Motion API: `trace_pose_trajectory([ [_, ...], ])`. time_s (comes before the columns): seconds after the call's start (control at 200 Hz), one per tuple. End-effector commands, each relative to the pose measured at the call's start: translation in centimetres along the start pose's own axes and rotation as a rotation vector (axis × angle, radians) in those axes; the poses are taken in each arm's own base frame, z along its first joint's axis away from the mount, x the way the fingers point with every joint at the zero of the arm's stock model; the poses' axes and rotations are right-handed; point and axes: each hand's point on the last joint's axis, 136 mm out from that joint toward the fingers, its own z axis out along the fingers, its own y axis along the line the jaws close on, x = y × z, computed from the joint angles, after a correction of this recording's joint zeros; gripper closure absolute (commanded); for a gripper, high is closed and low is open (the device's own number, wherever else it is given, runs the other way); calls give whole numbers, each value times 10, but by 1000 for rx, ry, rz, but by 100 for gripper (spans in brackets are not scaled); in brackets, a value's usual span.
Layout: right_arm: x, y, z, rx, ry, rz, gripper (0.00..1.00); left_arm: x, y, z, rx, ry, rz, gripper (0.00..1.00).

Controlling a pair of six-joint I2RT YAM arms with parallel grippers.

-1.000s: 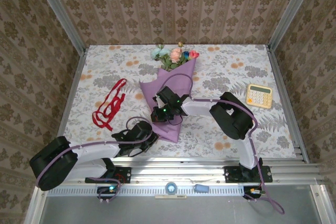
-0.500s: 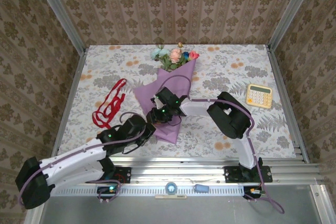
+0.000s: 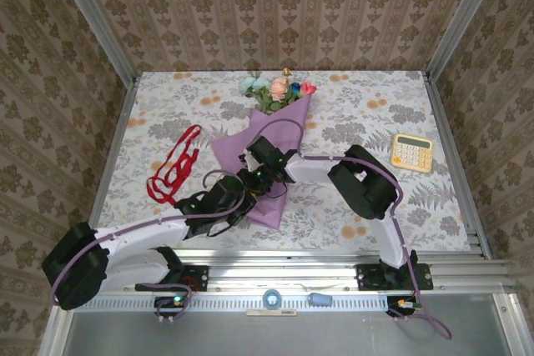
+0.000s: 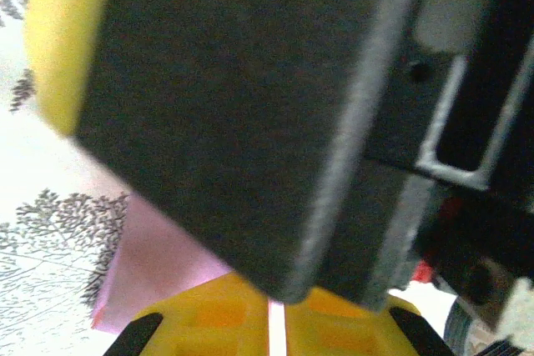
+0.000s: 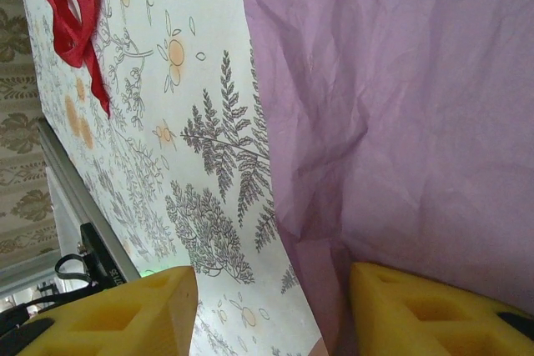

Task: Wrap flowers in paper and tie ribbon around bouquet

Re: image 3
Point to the pink and purple wrapping paper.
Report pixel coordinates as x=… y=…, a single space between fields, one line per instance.
x=269 y=212

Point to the red satin ribbon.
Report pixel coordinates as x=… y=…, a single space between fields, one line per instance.
x=160 y=197

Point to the peach artificial flower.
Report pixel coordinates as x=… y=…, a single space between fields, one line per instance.
x=278 y=88

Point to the dark blue artificial flower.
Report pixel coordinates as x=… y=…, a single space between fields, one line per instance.
x=295 y=88

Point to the red artificial flower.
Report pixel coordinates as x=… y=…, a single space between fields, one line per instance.
x=308 y=88

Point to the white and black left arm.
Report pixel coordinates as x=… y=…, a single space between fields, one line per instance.
x=75 y=264

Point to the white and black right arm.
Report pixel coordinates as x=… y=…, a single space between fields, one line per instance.
x=363 y=181

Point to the perforated metal strip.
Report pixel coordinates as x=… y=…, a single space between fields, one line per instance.
x=233 y=302

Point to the blue round knob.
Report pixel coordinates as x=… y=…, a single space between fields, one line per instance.
x=272 y=298

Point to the small control board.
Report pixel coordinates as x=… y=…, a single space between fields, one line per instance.
x=173 y=302
x=402 y=304

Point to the floral print tablecloth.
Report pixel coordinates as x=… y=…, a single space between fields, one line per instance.
x=167 y=93

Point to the beige label strip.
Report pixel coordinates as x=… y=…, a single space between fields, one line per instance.
x=271 y=312

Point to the blue oblong capsule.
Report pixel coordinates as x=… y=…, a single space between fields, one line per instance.
x=320 y=299

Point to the grey metal tray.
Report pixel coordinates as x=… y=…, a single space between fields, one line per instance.
x=271 y=335

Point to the yellow calculator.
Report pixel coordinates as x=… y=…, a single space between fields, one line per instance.
x=411 y=158

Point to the aluminium front rail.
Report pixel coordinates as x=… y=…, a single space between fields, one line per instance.
x=283 y=268

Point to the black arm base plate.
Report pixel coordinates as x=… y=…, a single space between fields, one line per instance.
x=367 y=277
x=198 y=277

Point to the aluminium side rail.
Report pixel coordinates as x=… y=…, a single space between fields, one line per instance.
x=454 y=156
x=114 y=156

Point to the aluminium frame post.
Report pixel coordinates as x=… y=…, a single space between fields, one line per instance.
x=467 y=18
x=92 y=18

